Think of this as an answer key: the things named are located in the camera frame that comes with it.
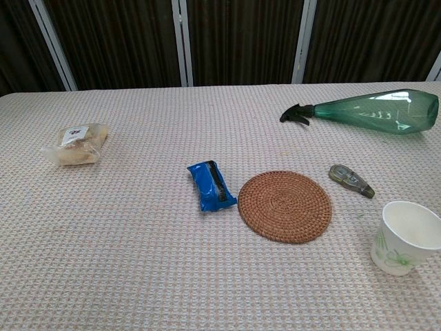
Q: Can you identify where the white partition frame post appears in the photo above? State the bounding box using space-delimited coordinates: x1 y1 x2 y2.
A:
172 0 194 88
28 0 78 92
426 51 441 83
291 0 317 85

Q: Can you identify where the white paper cup green print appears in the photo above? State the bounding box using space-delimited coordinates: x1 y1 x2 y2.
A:
370 201 441 277

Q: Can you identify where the checkered woven tablecloth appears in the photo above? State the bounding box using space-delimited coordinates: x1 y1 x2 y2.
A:
0 81 441 331

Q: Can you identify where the green correction tape dispenser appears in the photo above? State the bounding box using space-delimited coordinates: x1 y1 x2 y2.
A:
329 164 376 200

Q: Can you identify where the round woven rattan coaster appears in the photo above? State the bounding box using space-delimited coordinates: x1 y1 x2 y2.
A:
237 170 333 245

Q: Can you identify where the dark pleated curtain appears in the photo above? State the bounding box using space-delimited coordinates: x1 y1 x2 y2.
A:
0 0 441 97

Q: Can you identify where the clear bag of pastry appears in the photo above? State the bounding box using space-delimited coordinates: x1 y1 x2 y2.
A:
41 123 110 167

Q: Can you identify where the green plastic spray bottle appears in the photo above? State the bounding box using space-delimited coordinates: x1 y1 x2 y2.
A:
279 89 440 136

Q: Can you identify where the blue cookie snack packet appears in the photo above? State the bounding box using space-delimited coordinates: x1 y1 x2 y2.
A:
186 159 238 214

